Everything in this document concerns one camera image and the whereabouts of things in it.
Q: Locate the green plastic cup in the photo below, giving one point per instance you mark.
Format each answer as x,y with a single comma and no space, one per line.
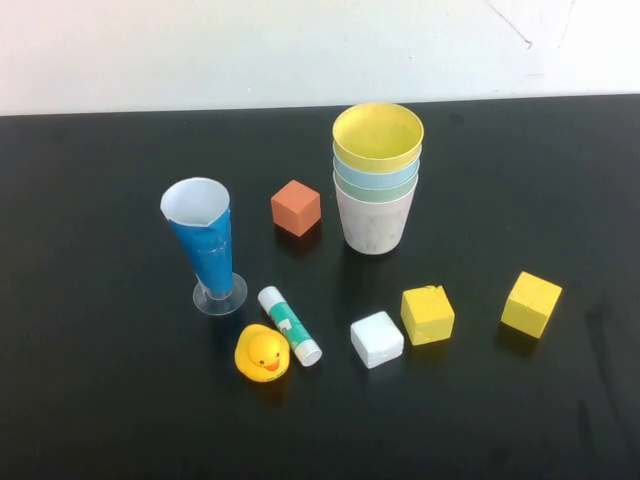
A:
375,196

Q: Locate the orange cube block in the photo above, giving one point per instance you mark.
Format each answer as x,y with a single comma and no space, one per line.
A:
295,207

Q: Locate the pink plastic cup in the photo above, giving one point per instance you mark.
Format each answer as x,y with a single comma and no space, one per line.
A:
372,230

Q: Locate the white green glue stick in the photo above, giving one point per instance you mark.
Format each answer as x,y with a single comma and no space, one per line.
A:
287,325

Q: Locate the chipped yellow cube block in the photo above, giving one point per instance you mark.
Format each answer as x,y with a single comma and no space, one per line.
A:
427,315

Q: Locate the white cube block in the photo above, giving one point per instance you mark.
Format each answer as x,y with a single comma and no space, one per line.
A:
375,340

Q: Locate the yellow rubber duck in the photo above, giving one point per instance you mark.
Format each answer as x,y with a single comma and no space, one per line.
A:
259,355

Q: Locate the light blue plastic cup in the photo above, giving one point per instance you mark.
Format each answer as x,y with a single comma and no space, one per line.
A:
375,181

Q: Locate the yellow plastic cup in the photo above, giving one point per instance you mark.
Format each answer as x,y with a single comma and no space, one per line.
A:
375,135

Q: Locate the blue conical measuring glass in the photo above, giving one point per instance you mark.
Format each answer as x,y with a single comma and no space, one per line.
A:
209,250

